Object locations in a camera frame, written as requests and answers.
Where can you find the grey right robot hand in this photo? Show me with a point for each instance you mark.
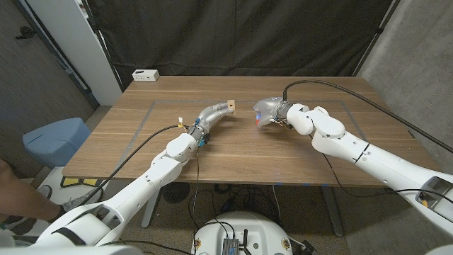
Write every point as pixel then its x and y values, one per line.
pixel 272 110

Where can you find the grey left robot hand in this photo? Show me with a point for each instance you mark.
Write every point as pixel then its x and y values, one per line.
pixel 210 115

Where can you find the wooden block with holes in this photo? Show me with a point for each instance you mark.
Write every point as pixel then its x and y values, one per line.
pixel 231 106

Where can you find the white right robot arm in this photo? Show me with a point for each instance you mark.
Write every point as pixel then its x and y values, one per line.
pixel 371 159

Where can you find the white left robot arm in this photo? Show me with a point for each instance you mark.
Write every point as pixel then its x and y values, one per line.
pixel 152 177

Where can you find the white power strip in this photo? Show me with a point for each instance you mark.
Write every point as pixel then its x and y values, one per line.
pixel 145 75

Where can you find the black backdrop curtain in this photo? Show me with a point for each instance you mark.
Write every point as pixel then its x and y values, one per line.
pixel 233 35

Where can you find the black round floor fan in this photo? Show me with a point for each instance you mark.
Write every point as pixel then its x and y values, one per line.
pixel 176 192

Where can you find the white table leg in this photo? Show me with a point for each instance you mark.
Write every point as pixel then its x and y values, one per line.
pixel 150 214

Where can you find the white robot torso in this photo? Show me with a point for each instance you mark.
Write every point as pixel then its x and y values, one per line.
pixel 247 226

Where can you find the grey table leg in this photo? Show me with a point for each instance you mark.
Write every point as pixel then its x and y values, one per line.
pixel 332 212

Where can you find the black backdrop stand pole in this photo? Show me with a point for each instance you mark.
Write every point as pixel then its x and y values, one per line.
pixel 103 46
pixel 378 35

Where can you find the grey finned module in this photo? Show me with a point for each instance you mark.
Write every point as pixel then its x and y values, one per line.
pixel 230 246

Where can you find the yellow black floor marker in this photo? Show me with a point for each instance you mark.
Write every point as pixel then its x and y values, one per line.
pixel 70 182

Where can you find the blue stool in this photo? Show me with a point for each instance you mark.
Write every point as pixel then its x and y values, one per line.
pixel 53 141

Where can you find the white floor board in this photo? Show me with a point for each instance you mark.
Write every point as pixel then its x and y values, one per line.
pixel 53 175

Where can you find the person's bare leg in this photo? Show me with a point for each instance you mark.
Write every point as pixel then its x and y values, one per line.
pixel 21 198

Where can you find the black white sneaker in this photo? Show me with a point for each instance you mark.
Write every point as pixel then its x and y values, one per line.
pixel 19 225

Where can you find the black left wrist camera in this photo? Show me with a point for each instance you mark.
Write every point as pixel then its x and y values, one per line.
pixel 204 140

